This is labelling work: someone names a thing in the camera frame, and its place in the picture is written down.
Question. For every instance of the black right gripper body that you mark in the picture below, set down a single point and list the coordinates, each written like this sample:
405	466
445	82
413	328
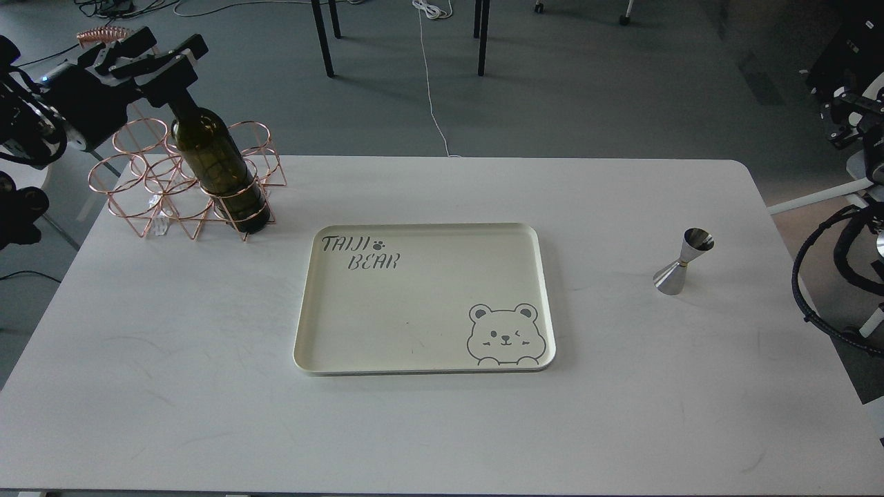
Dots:
870	130

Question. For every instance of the steel double jigger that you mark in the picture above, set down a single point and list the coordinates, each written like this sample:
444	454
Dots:
671	279

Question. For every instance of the black table legs left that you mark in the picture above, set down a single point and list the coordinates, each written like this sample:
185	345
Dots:
319	20

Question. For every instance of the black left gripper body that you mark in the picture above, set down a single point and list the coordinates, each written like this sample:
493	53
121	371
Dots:
91	100

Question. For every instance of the dark green wine bottle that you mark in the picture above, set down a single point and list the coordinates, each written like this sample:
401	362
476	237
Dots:
205	144

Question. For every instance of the copper wire bottle rack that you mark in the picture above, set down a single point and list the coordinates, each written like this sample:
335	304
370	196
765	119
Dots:
148	184

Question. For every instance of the black table legs right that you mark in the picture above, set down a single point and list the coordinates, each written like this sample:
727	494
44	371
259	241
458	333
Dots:
480	32

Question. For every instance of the cream bear serving tray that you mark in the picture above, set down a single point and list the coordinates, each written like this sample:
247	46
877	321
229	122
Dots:
424	298

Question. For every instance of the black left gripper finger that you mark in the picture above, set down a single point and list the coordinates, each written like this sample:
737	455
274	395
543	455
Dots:
164	79
107	49

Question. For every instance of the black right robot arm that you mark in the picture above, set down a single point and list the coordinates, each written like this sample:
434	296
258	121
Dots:
850	117

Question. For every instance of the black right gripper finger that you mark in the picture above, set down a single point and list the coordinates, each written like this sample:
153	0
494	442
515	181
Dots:
839	130

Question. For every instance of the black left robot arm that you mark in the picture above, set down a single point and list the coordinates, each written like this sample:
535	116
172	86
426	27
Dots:
33	138

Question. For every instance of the black table legs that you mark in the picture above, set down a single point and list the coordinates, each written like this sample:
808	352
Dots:
319	20
480	32

